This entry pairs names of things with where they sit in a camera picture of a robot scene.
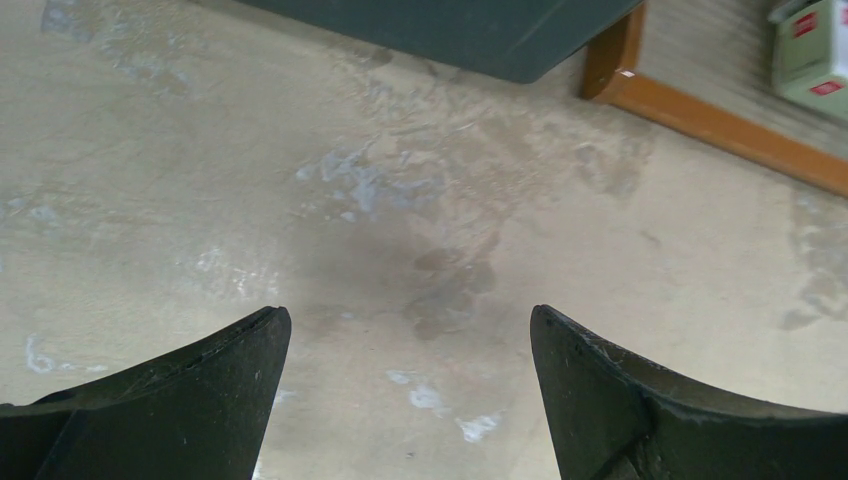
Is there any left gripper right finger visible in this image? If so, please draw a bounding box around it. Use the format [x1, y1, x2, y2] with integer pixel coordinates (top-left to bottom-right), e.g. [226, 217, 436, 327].
[530, 305, 847, 479]

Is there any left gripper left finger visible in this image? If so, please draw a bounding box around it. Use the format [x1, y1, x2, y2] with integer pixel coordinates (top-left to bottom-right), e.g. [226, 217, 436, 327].
[1, 307, 292, 479]

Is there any dark green trash bin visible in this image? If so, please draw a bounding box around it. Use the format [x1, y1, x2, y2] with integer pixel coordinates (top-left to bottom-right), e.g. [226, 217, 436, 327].
[254, 0, 639, 84]

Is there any orange wooden shelf rack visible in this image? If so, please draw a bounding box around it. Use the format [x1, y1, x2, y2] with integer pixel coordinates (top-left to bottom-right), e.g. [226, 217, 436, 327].
[580, 1, 847, 196]

